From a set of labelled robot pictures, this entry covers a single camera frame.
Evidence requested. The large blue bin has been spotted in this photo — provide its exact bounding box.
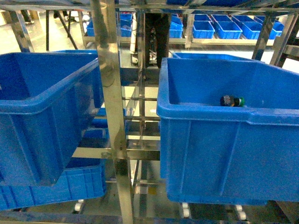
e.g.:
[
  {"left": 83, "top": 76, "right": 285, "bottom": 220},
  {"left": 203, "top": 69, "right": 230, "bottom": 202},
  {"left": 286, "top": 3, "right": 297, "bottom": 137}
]
[
  {"left": 157, "top": 58, "right": 299, "bottom": 205},
  {"left": 0, "top": 52, "right": 104, "bottom": 186}
]

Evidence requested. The large blue bin left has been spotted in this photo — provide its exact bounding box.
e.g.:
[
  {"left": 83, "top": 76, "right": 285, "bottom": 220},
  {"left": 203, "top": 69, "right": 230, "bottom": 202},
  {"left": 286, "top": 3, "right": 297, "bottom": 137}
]
[{"left": 0, "top": 52, "right": 104, "bottom": 186}]

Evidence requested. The large blue bin right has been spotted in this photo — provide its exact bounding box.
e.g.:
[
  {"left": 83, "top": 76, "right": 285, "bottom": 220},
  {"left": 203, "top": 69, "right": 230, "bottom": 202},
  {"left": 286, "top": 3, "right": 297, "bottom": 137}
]
[{"left": 157, "top": 58, "right": 299, "bottom": 205}]

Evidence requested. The steel shelf upright post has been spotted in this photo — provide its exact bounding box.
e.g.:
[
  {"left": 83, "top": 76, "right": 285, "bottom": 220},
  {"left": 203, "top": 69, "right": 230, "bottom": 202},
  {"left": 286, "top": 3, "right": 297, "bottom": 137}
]
[{"left": 90, "top": 0, "right": 134, "bottom": 224}]

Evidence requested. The green push button in bin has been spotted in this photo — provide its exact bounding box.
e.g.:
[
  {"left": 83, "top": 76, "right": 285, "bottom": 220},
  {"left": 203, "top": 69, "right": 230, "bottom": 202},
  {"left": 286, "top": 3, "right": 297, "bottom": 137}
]
[{"left": 220, "top": 95, "right": 245, "bottom": 107}]

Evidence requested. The blue bin bottom left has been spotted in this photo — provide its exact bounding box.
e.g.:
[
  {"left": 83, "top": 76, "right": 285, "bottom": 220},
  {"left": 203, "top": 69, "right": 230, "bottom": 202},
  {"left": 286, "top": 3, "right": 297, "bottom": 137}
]
[{"left": 0, "top": 158, "right": 107, "bottom": 210}]

